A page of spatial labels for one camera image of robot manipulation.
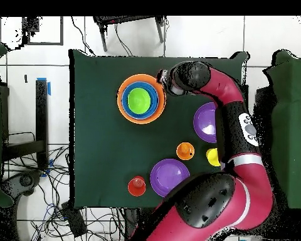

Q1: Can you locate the small light blue bowl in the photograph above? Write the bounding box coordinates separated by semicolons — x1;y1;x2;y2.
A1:
124;84;158;118

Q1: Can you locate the green bowl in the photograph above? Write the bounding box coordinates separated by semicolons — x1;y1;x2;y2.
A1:
127;87;152;115

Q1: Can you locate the large blue bowl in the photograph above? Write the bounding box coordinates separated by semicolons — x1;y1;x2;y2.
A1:
121;81;159;121

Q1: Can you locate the large orange bowl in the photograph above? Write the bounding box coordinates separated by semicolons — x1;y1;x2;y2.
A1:
117;73;167;125

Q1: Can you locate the purple bowl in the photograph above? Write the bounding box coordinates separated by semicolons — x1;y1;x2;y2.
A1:
149;158;191;198
193;102;218;144

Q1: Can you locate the black metal stand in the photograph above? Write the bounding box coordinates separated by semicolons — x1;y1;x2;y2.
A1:
93;16;166;52

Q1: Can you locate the orange cup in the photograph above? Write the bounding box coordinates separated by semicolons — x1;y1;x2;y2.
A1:
176;142;196;161

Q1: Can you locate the yellow cup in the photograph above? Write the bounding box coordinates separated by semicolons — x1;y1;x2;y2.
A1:
206;147;222;167

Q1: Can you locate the dark green tablecloth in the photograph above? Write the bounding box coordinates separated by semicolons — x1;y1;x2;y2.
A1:
68;49;249;210

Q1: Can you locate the red cup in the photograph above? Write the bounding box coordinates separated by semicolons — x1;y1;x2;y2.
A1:
127;175;147;197

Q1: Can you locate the blue tape strip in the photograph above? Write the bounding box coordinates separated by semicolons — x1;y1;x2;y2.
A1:
36;77;51;96

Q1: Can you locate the black floor base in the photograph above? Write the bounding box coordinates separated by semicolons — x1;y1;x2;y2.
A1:
1;170;42;196

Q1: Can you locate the thin black cable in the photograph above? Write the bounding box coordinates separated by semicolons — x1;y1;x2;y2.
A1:
70;16;97;56

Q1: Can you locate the black table frame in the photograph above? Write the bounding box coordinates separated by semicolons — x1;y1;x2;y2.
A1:
2;79;49;169
255;86;274;119

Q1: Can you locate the grey square frame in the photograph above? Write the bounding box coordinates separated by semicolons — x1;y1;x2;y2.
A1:
21;16;64;46

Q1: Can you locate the bundle of cables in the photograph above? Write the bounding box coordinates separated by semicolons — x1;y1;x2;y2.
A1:
2;145;126;241

